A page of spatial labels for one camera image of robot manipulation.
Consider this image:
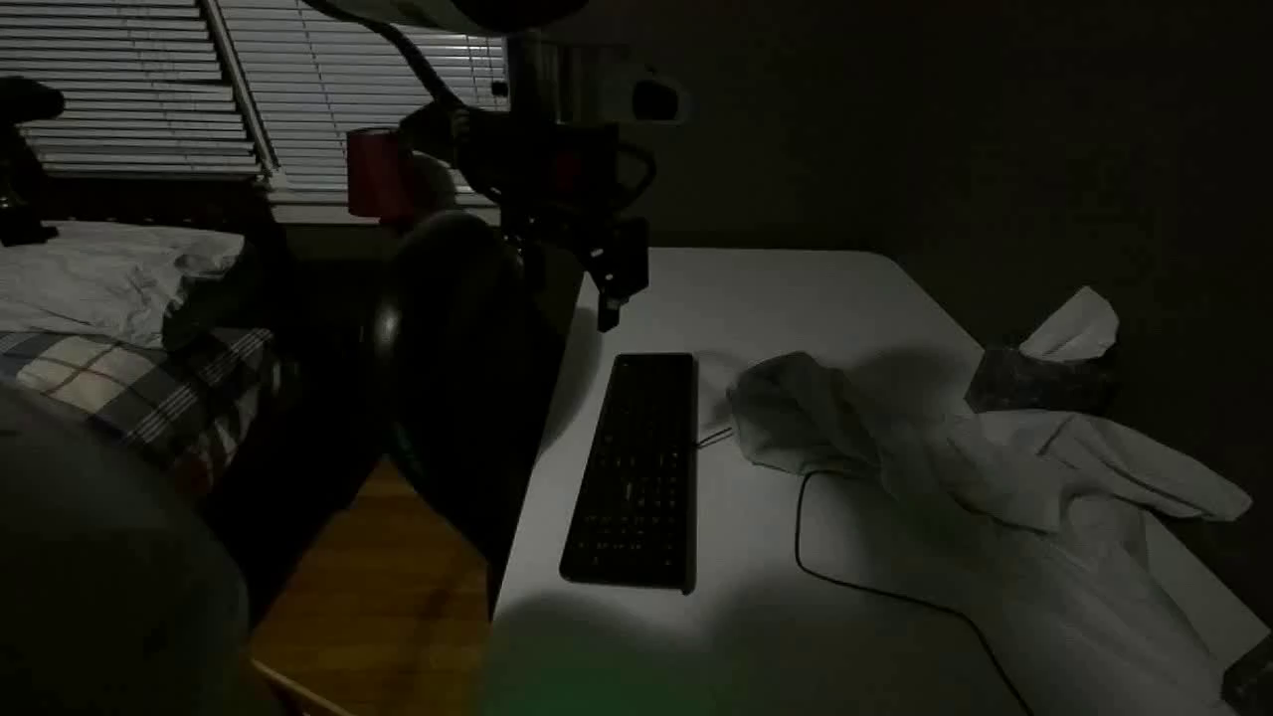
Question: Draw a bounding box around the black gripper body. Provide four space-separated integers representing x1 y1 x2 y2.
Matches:
578 210 656 300

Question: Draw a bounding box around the black computer keyboard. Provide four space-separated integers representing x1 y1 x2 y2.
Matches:
558 349 704 596

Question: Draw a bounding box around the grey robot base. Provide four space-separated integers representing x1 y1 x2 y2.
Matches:
0 372 264 716

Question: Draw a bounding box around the black office chair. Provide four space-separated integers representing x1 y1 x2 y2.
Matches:
367 206 566 559

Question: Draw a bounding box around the red cup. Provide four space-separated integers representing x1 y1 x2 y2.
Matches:
341 123 430 227

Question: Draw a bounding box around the white crumpled cloth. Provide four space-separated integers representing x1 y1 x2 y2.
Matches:
724 345 1273 716

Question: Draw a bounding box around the white window sill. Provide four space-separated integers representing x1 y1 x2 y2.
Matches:
267 193 511 230

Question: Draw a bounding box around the wide white window blind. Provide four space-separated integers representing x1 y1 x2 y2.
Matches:
211 0 512 216

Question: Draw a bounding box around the dark tissue box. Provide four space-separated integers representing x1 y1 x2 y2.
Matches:
964 336 1117 418

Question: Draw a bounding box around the white tissue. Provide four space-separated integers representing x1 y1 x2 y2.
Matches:
1013 282 1126 365

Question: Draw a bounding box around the plaid blanket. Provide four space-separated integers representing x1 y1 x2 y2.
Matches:
0 322 288 502

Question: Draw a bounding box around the white pillow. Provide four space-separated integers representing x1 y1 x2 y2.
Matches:
0 216 249 349

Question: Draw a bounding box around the narrow white window blind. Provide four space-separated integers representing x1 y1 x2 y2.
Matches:
0 0 276 188

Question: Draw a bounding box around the dark plush figure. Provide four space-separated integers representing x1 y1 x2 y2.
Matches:
0 75 66 251

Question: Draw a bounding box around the black keyboard cable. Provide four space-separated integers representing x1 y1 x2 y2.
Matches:
694 418 1042 716

